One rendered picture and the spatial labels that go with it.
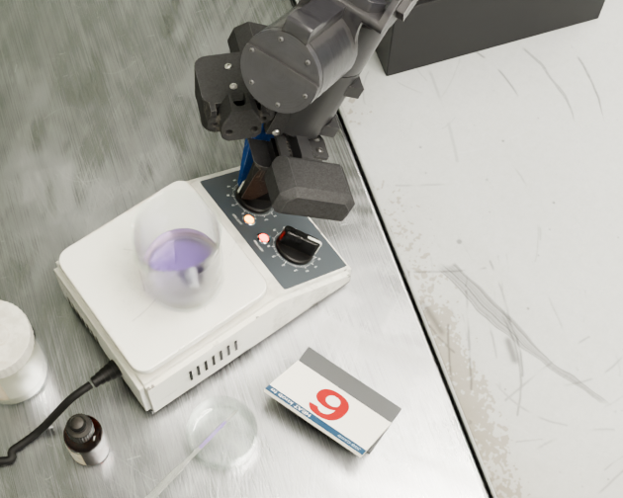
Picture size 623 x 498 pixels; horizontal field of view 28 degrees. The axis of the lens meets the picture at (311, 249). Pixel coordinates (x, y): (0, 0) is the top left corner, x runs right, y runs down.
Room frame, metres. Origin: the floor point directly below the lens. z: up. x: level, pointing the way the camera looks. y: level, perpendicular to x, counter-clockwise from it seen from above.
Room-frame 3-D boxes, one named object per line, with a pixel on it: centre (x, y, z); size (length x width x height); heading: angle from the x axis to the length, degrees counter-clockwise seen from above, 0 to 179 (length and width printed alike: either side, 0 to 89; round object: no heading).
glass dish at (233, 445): (0.27, 0.06, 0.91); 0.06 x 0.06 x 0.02
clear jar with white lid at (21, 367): (0.32, 0.23, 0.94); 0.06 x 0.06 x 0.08
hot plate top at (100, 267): (0.38, 0.11, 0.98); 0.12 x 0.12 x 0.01; 39
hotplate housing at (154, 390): (0.39, 0.09, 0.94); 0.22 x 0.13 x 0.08; 129
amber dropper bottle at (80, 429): (0.26, 0.17, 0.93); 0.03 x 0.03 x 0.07
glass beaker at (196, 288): (0.37, 0.10, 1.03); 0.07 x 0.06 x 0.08; 144
